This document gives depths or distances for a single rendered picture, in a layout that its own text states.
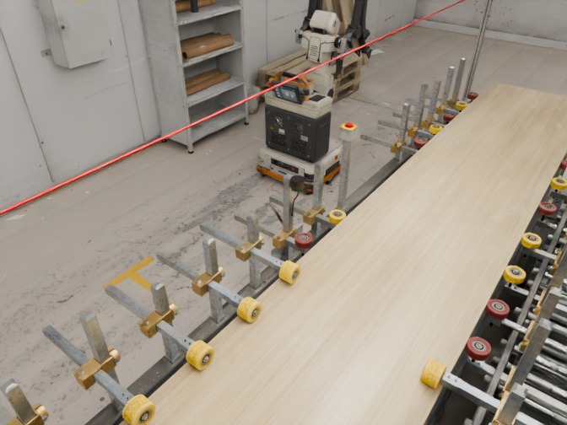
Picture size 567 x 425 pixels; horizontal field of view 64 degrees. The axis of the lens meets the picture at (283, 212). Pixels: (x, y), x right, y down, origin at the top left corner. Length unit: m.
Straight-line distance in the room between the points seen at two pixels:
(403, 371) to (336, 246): 0.66
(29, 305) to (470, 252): 2.66
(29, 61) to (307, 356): 3.23
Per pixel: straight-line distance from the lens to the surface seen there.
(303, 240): 2.05
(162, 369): 1.89
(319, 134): 3.80
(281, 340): 1.66
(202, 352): 1.55
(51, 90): 4.24
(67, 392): 2.85
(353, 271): 1.93
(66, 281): 3.48
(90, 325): 1.50
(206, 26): 5.17
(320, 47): 3.92
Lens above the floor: 2.20
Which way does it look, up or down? 36 degrees down
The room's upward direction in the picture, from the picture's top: straight up
